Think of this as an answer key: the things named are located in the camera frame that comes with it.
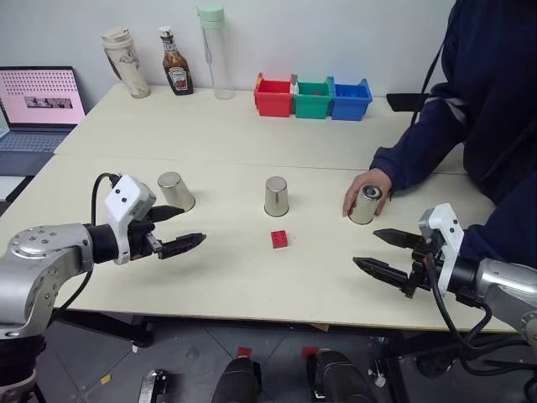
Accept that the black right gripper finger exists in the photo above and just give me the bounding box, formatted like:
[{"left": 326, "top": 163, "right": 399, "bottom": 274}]
[
  {"left": 352, "top": 256, "right": 410, "bottom": 290},
  {"left": 373, "top": 228, "right": 425, "bottom": 253}
]

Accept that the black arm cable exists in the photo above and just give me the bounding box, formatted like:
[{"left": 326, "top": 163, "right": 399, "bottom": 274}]
[
  {"left": 425, "top": 251, "right": 537, "bottom": 377},
  {"left": 49, "top": 171, "right": 123, "bottom": 325}
]

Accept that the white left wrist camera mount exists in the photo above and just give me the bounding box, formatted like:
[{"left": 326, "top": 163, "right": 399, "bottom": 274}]
[{"left": 103, "top": 175, "right": 158, "bottom": 266}]

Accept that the steel cup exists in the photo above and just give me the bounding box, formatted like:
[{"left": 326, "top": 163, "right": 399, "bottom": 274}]
[
  {"left": 263, "top": 175, "right": 292, "bottom": 217},
  {"left": 348, "top": 184, "right": 383, "bottom": 226},
  {"left": 157, "top": 170, "right": 197, "bottom": 212}
]

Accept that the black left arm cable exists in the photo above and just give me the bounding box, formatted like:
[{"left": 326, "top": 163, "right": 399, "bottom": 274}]
[{"left": 49, "top": 171, "right": 123, "bottom": 325}]

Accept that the red plastic bin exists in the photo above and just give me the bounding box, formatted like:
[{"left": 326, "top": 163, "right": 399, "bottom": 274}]
[{"left": 253, "top": 71, "right": 295, "bottom": 119}]

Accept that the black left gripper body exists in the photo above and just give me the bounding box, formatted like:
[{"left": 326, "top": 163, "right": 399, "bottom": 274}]
[{"left": 127, "top": 217, "right": 164, "bottom": 261}]

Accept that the person's navy jacket torso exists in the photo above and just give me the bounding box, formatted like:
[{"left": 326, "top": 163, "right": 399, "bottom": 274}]
[{"left": 435, "top": 0, "right": 537, "bottom": 270}]

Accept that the green plastic bin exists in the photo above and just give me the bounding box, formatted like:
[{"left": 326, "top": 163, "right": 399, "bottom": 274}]
[{"left": 289, "top": 74, "right": 336, "bottom": 121}]

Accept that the ketchup bottle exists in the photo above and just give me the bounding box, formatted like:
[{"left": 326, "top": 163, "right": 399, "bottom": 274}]
[{"left": 158, "top": 25, "right": 196, "bottom": 97}]

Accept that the blue plastic bin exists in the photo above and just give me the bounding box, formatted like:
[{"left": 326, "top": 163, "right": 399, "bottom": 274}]
[{"left": 327, "top": 76, "right": 374, "bottom": 123}]

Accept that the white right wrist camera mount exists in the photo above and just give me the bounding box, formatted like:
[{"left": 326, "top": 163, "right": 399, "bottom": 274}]
[{"left": 418, "top": 202, "right": 467, "bottom": 296}]

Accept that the black table frame leg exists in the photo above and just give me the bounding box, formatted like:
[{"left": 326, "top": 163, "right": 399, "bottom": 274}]
[
  {"left": 368, "top": 330, "right": 421, "bottom": 403},
  {"left": 53, "top": 309, "right": 155, "bottom": 348}
]

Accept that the black hanging cord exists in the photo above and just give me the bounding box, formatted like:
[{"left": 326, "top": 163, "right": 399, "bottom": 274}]
[{"left": 409, "top": 35, "right": 451, "bottom": 128}]

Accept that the open grey laptop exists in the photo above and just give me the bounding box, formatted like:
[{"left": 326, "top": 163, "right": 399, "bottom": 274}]
[{"left": 0, "top": 65, "right": 87, "bottom": 154}]

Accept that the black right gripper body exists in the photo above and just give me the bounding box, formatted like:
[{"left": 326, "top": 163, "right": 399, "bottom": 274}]
[{"left": 401, "top": 233, "right": 442, "bottom": 300}]

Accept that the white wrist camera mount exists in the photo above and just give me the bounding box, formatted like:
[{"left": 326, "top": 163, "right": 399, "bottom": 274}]
[
  {"left": 103, "top": 175, "right": 158, "bottom": 266},
  {"left": 418, "top": 202, "right": 467, "bottom": 296}
]

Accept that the clear bottle with green lid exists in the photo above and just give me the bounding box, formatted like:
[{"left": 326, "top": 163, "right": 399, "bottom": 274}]
[{"left": 196, "top": 5, "right": 236, "bottom": 101}]

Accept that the beige printed tumbler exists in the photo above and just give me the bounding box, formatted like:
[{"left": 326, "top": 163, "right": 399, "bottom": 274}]
[{"left": 100, "top": 28, "right": 152, "bottom": 100}]

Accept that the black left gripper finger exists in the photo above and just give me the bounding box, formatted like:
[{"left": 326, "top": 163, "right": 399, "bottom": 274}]
[
  {"left": 150, "top": 205, "right": 186, "bottom": 224},
  {"left": 159, "top": 233, "right": 208, "bottom": 261}
]

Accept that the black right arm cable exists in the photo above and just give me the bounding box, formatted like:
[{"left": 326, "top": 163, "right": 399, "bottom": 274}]
[{"left": 425, "top": 251, "right": 537, "bottom": 377}]

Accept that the red toy brick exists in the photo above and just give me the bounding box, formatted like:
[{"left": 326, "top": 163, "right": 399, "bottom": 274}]
[{"left": 270, "top": 229, "right": 292, "bottom": 250}]

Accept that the black flat object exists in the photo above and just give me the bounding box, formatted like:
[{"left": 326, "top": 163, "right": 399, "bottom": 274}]
[{"left": 385, "top": 92, "right": 430, "bottom": 114}]

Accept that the dark rounded shape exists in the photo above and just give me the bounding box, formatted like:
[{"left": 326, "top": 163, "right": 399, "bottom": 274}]
[
  {"left": 306, "top": 349, "right": 382, "bottom": 403},
  {"left": 211, "top": 355, "right": 263, "bottom": 403}
]

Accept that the person's bare hand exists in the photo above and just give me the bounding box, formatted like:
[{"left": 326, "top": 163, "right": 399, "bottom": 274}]
[{"left": 341, "top": 168, "right": 394, "bottom": 219}]

